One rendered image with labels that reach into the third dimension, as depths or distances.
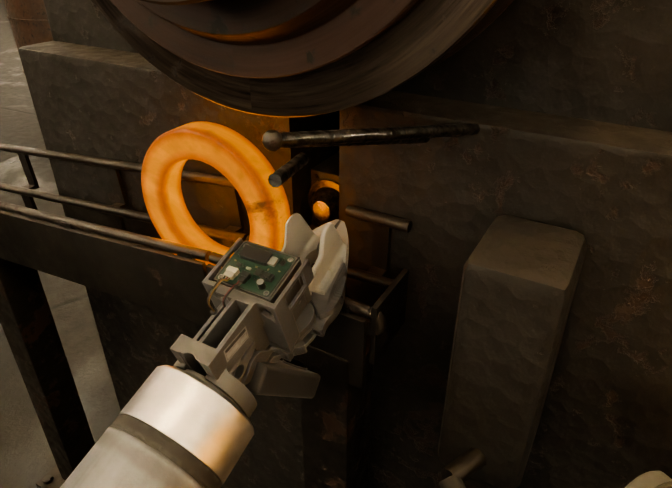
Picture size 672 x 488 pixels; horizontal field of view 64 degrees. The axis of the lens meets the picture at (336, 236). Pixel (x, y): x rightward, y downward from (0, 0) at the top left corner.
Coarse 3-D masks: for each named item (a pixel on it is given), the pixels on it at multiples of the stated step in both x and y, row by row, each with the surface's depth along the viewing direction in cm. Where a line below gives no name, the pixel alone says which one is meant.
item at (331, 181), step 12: (336, 156) 66; (312, 168) 63; (324, 168) 62; (336, 168) 62; (312, 180) 63; (324, 180) 62; (336, 180) 61; (312, 192) 63; (312, 204) 64; (312, 216) 65
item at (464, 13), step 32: (96, 0) 49; (448, 0) 34; (480, 0) 33; (128, 32) 49; (416, 32) 36; (448, 32) 35; (160, 64) 49; (192, 64) 47; (352, 64) 39; (384, 64) 38; (416, 64) 37; (224, 96) 47; (256, 96) 45; (288, 96) 43; (320, 96) 42; (352, 96) 40
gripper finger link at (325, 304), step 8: (344, 264) 50; (344, 272) 51; (336, 280) 49; (344, 280) 50; (328, 288) 48; (336, 288) 49; (344, 288) 49; (312, 296) 48; (320, 296) 48; (328, 296) 48; (336, 296) 48; (344, 296) 49; (312, 304) 48; (320, 304) 47; (328, 304) 47; (336, 304) 47; (320, 312) 47; (328, 312) 47; (336, 312) 48; (320, 320) 47; (328, 320) 47; (312, 328) 46; (320, 328) 46; (320, 336) 47
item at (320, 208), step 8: (320, 192) 62; (328, 192) 61; (336, 192) 61; (320, 200) 61; (328, 200) 61; (336, 200) 61; (312, 208) 62; (320, 208) 61; (328, 208) 61; (336, 208) 61; (320, 216) 62; (328, 216) 61; (336, 216) 62
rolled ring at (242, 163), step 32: (192, 128) 54; (224, 128) 55; (160, 160) 58; (224, 160) 53; (256, 160) 54; (160, 192) 60; (256, 192) 53; (160, 224) 63; (192, 224) 64; (256, 224) 55
